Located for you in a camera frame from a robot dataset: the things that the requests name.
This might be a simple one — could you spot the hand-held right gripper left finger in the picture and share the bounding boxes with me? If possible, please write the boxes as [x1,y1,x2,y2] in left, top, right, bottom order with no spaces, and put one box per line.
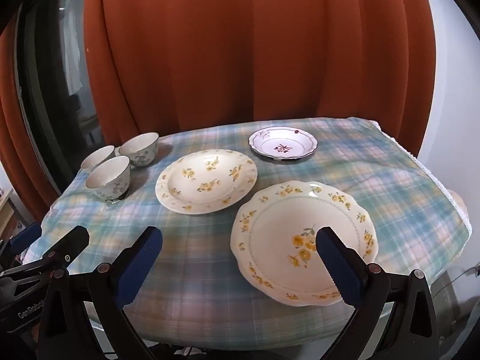
[37,226,164,360]

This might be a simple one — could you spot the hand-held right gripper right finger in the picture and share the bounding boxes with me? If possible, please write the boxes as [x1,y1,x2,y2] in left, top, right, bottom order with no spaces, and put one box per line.
[316,227,441,360]

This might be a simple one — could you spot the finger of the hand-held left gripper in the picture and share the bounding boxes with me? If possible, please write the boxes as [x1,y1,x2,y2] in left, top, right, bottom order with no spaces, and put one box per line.
[0,226,91,308]
[9,222,43,256]

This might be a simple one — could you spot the white bowl with blue flowers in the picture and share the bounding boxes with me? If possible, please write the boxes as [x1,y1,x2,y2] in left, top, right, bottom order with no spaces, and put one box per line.
[80,145,116,171]
[119,132,160,167]
[85,156,131,200]

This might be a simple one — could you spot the white plate with red pattern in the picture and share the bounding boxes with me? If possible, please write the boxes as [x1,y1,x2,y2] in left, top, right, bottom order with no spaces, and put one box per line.
[248,127,318,163]
[230,181,379,307]

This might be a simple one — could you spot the round yellow floral plate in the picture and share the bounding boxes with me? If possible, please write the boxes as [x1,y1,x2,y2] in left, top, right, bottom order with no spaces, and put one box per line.
[155,150,258,215]

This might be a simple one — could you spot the pastel plaid tablecloth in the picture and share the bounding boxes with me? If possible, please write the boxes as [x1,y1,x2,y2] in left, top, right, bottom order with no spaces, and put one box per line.
[22,117,472,347]

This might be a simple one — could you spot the dark glass door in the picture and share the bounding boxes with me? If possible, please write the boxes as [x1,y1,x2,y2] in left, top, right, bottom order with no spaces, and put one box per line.
[15,0,103,192]

